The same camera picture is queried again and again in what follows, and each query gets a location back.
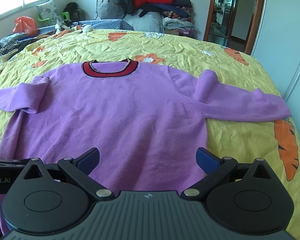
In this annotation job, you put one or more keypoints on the floral white pillow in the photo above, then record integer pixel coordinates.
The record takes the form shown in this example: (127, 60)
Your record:
(49, 10)

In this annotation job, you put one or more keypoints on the orange plastic bag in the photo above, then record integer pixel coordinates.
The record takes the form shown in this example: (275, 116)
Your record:
(27, 25)

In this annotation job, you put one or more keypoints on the white wardrobe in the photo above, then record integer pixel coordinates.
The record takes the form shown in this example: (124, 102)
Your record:
(277, 46)

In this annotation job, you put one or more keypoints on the checkered storage bag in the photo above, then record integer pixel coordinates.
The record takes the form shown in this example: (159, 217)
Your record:
(109, 10)

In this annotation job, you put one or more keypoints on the purple knit sweater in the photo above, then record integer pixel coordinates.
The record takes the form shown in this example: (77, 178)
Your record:
(147, 121)

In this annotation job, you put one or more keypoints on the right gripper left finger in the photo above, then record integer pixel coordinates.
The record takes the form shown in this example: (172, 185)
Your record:
(77, 172)

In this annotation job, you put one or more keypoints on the yellow carrot print bedspread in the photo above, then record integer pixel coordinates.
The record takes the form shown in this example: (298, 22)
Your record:
(277, 142)

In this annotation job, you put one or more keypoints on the pile of folded clothes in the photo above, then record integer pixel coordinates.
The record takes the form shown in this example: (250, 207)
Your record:
(176, 14)

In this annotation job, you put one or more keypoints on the brown wooden door frame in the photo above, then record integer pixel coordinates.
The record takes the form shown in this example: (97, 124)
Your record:
(253, 27)

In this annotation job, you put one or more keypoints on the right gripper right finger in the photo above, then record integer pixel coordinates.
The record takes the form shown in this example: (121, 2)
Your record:
(218, 171)

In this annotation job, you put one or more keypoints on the green plastic chair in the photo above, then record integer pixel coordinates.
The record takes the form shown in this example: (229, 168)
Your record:
(47, 21)

